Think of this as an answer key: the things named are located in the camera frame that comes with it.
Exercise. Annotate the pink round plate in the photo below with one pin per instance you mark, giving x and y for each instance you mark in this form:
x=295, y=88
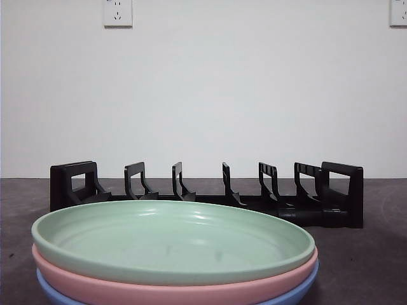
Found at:
x=95, y=289

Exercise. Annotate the black plate rack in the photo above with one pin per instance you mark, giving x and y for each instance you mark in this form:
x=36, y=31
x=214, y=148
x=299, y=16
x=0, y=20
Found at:
x=337, y=219

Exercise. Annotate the blue round plate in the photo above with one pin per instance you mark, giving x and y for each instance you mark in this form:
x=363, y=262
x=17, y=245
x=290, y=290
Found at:
x=51, y=292

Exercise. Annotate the white wall socket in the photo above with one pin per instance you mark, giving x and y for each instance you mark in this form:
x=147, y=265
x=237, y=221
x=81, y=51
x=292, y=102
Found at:
x=399, y=14
x=118, y=14

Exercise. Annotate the pale green round plate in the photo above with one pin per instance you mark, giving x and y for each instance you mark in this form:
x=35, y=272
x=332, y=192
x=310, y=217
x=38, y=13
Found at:
x=159, y=238

